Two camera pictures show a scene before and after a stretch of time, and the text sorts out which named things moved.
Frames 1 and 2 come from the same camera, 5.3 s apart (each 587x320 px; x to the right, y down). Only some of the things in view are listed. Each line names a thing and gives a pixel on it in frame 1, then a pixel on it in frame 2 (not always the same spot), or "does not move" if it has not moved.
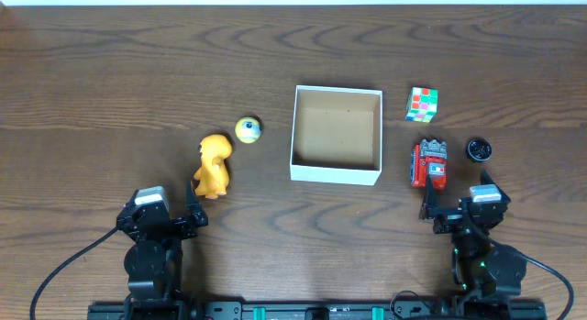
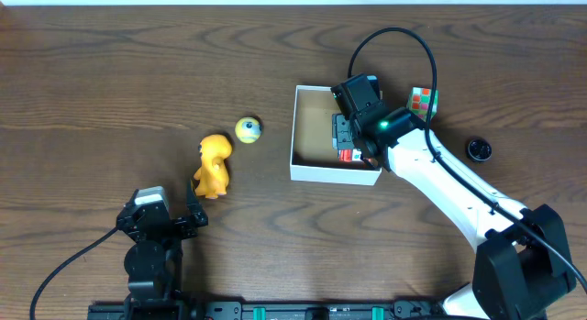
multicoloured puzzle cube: [422, 104] does not move
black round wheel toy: [479, 149] does not move
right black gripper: [450, 217] -> [343, 137]
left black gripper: [171, 225] does not move
